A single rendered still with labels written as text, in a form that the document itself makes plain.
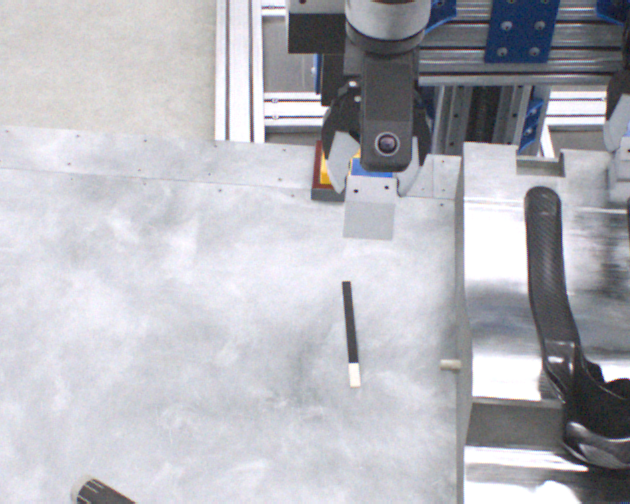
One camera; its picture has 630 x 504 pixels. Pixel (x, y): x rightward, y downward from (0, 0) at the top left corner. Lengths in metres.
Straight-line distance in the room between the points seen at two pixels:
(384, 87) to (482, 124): 0.92
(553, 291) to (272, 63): 1.34
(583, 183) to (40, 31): 1.81
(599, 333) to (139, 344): 0.47
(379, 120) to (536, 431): 0.32
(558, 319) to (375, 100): 0.29
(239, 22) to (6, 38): 0.61
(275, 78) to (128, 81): 0.44
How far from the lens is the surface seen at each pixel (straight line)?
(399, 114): 1.18
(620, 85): 1.39
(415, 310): 1.41
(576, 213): 1.42
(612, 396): 1.21
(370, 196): 1.30
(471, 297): 1.32
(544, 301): 1.34
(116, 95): 2.85
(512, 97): 2.04
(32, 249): 1.48
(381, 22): 1.15
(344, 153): 1.27
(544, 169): 1.49
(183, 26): 3.02
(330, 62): 1.69
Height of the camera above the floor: 1.89
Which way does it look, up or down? 49 degrees down
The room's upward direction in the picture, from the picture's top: 3 degrees clockwise
